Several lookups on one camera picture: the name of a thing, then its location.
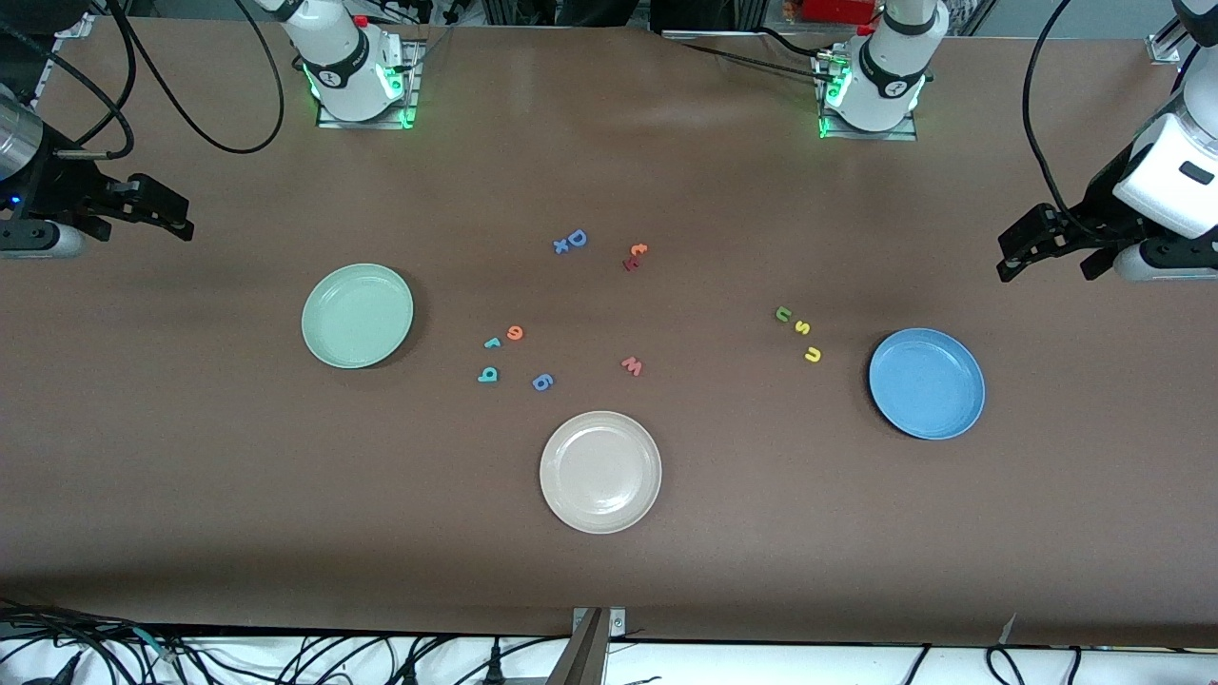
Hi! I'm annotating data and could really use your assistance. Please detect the blue plate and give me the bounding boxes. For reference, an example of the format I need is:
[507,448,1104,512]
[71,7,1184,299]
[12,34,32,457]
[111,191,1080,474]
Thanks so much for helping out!
[868,327,987,441]

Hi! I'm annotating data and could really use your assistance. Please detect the pale green plate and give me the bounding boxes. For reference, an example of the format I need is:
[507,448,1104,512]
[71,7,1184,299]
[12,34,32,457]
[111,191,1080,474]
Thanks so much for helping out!
[301,264,415,370]

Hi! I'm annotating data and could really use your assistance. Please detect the red box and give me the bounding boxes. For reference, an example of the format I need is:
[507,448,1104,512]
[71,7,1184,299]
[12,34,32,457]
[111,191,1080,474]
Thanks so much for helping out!
[799,0,881,27]

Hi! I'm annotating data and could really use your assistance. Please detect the brown table cover mat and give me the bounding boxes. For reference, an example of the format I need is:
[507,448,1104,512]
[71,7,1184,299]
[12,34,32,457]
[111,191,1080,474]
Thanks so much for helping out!
[0,14,1218,650]

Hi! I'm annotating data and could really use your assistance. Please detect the beige plate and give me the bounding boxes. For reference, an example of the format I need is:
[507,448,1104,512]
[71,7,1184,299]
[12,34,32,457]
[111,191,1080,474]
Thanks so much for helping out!
[539,410,663,536]

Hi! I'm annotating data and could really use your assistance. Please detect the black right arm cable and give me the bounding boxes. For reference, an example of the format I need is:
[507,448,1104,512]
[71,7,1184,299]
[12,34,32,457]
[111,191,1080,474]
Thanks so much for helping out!
[0,29,136,161]

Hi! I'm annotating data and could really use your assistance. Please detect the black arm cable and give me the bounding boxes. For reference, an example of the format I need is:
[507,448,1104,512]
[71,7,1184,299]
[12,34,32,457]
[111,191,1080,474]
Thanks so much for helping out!
[0,29,136,161]
[1022,0,1100,244]

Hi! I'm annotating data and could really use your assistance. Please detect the black looping cable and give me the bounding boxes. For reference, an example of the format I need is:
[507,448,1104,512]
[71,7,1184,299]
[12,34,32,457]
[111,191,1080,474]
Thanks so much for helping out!
[107,0,286,156]

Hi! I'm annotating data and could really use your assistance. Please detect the aluminium frame rail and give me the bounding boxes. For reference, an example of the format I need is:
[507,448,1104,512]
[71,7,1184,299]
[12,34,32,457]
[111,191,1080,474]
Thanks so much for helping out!
[33,38,69,108]

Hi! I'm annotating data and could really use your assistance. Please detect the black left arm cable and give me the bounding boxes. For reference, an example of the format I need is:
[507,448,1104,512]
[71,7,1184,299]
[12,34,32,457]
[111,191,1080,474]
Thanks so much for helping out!
[1022,0,1100,244]

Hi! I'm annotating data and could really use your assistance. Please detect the black base cable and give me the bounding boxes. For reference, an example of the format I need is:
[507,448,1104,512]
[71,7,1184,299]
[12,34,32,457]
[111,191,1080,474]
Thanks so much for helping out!
[661,27,848,82]

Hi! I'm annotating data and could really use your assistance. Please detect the metal table edge bracket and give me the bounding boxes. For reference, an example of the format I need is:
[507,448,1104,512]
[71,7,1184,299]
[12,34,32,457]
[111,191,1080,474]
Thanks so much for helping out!
[571,607,627,685]

